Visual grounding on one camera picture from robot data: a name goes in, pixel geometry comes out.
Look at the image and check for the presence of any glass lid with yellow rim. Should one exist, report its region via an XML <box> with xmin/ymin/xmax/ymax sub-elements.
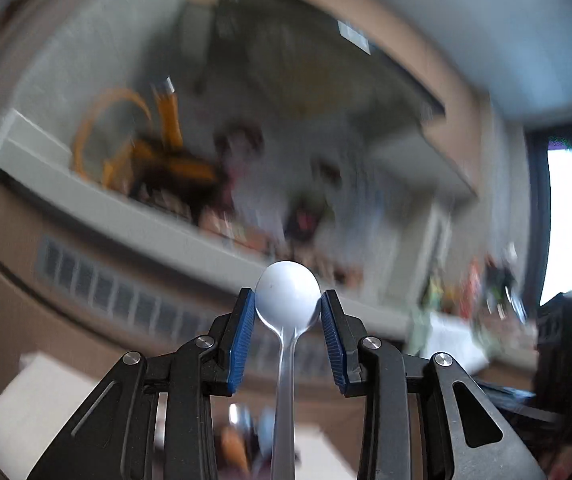
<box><xmin>73</xmin><ymin>87</ymin><xmax>154</xmax><ymax>183</ymax></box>

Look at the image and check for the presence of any grey vent grille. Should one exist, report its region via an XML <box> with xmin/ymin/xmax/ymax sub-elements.
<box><xmin>36</xmin><ymin>236</ymin><xmax>247</xmax><ymax>341</ymax></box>

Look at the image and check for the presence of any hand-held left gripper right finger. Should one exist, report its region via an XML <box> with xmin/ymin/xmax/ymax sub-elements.
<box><xmin>321</xmin><ymin>290</ymin><xmax>549</xmax><ymax>480</ymax></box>

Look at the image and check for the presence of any beige overhead cabinet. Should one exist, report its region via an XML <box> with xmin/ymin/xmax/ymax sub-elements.
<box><xmin>178</xmin><ymin>0</ymin><xmax>482</xmax><ymax>201</ymax></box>

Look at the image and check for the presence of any dark pan with yellow handle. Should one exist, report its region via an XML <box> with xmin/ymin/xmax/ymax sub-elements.
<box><xmin>103</xmin><ymin>77</ymin><xmax>247</xmax><ymax>226</ymax></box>

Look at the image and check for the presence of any grey stone counter ledge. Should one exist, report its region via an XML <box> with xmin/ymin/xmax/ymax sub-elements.
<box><xmin>0</xmin><ymin>109</ymin><xmax>417</xmax><ymax>338</ymax></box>

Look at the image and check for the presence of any metal spoon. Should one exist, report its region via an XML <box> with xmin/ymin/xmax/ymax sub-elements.
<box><xmin>256</xmin><ymin>261</ymin><xmax>323</xmax><ymax>480</ymax></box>

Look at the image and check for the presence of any cartoon wall sticker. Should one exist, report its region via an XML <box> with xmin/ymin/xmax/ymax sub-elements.
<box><xmin>213</xmin><ymin>120</ymin><xmax>387</xmax><ymax>261</ymax></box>

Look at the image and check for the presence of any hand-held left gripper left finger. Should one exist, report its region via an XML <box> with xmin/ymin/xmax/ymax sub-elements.
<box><xmin>28</xmin><ymin>288</ymin><xmax>257</xmax><ymax>480</ymax></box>

